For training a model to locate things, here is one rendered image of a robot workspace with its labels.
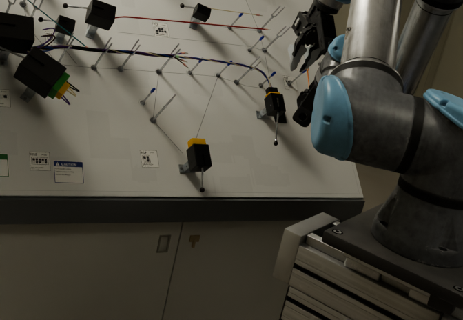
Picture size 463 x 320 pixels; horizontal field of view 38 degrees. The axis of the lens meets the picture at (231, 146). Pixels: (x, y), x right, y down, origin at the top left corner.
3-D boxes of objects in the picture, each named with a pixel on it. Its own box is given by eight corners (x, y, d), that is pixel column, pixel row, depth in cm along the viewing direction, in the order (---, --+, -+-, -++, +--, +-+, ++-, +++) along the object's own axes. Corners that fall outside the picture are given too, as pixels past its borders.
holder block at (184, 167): (183, 201, 179) (200, 187, 171) (177, 158, 184) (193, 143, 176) (199, 201, 182) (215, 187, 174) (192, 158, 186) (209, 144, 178)
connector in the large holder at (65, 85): (60, 79, 166) (65, 71, 162) (69, 86, 166) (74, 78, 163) (47, 95, 162) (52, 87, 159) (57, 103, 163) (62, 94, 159)
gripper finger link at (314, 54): (302, 63, 196) (313, 35, 191) (311, 74, 192) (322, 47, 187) (293, 62, 195) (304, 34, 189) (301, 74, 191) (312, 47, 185)
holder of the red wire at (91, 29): (56, 12, 184) (67, -11, 176) (103, 27, 189) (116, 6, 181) (54, 27, 182) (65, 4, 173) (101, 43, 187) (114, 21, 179)
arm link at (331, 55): (328, 57, 151) (334, 27, 155) (315, 81, 161) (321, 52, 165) (362, 67, 152) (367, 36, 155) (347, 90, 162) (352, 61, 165)
